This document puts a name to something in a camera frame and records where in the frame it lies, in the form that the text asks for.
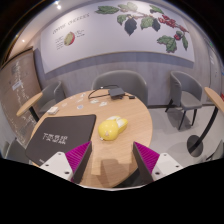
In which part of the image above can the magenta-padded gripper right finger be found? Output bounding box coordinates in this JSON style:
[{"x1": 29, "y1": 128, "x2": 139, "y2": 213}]
[{"x1": 132, "y1": 141, "x2": 184, "y2": 185}]

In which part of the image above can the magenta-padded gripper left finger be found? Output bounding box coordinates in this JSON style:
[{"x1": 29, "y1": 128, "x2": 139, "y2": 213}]
[{"x1": 39, "y1": 140, "x2": 94, "y2": 185}]

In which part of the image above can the black mouse pad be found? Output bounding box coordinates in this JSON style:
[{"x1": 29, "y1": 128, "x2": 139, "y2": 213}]
[{"x1": 24, "y1": 114, "x2": 97, "y2": 167}]

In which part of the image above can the grey upholstered armchair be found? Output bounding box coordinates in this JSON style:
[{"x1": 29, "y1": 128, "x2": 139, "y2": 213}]
[
  {"x1": 34, "y1": 80, "x2": 66, "y2": 118},
  {"x1": 165, "y1": 70, "x2": 204, "y2": 131},
  {"x1": 91, "y1": 69, "x2": 149, "y2": 108},
  {"x1": 4, "y1": 138, "x2": 30, "y2": 164}
]

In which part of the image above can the small white box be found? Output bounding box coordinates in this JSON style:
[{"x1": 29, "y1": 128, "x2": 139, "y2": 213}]
[{"x1": 47, "y1": 106, "x2": 60, "y2": 116}]

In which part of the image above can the round wooden side table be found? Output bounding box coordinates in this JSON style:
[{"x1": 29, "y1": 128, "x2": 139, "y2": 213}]
[
  {"x1": 186, "y1": 86, "x2": 224, "y2": 155},
  {"x1": 15, "y1": 92, "x2": 44, "y2": 123}
]

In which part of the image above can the black box device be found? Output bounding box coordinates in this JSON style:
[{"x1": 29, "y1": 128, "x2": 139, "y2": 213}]
[{"x1": 108, "y1": 87, "x2": 126, "y2": 99}]

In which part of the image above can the brown wall map board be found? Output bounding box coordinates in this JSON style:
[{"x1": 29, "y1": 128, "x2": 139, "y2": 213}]
[{"x1": 0, "y1": 49, "x2": 43, "y2": 148}]

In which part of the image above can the black cable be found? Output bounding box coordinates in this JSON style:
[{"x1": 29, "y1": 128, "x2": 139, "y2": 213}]
[{"x1": 87, "y1": 84, "x2": 120, "y2": 100}]

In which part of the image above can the coffee cherries wall mural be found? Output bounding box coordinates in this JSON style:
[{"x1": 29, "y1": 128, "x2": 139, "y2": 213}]
[{"x1": 39, "y1": 0, "x2": 196, "y2": 74}]

